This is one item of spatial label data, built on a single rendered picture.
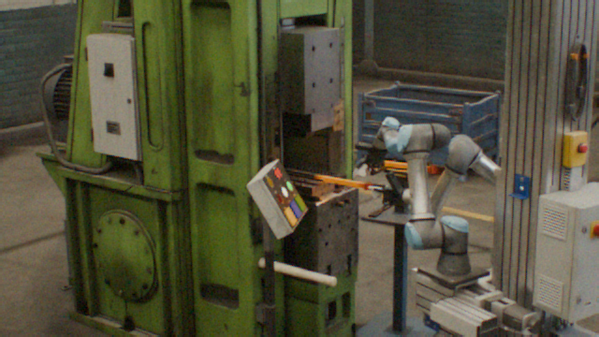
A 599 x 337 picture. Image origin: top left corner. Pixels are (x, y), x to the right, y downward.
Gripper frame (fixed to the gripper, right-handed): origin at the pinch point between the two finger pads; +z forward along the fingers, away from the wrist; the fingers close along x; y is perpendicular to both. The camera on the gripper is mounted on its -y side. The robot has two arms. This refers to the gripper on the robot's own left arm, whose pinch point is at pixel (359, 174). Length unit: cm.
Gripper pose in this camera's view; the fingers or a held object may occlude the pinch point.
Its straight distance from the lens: 446.6
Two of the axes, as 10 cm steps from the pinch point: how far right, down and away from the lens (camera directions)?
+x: 6.0, -2.2, 7.7
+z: -3.8, 7.7, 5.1
